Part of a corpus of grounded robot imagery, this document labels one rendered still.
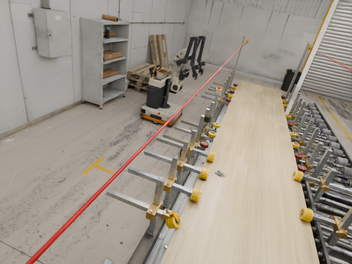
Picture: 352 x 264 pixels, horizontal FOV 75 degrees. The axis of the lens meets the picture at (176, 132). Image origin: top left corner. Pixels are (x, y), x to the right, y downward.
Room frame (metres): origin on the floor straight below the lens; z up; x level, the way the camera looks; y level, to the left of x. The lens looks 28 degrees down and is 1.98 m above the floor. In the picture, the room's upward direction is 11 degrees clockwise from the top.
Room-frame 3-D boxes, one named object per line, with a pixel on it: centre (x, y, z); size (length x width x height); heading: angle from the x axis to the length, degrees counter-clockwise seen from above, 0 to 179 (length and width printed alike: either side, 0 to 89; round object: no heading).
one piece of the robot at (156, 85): (4.13, 0.43, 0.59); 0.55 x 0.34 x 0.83; 166
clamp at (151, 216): (0.95, 0.04, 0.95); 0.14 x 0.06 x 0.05; 166
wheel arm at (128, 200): (0.96, 0.16, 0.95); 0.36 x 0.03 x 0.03; 76
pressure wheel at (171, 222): (0.90, -0.08, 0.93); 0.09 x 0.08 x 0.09; 76
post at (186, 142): (1.45, -0.09, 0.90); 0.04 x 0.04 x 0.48; 76
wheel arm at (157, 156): (1.43, -0.03, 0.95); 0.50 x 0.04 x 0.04; 76
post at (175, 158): (1.21, -0.03, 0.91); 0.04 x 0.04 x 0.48; 76
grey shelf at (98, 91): (4.48, 1.62, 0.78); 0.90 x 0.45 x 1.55; 166
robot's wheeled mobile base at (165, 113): (4.11, 0.34, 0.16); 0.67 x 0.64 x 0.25; 76
